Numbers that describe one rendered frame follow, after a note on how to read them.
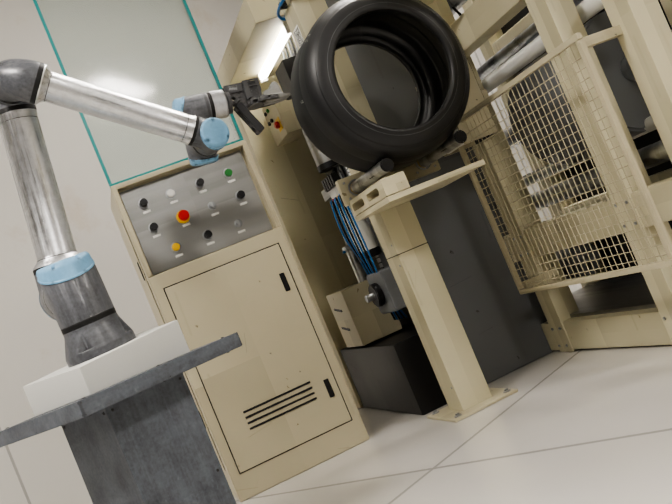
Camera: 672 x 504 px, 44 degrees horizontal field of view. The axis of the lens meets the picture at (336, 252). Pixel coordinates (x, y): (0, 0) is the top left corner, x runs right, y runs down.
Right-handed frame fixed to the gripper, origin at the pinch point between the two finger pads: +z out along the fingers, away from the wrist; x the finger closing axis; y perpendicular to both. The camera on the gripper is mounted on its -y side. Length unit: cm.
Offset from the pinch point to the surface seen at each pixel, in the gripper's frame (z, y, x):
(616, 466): 25, -121, -85
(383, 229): 31, -47, 31
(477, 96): 78, -8, 21
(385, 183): 20.6, -36.1, -9.1
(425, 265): 41, -64, 28
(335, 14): 19.7, 20.1, -11.1
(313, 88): 6.4, -1.4, -8.9
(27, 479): -129, -111, 217
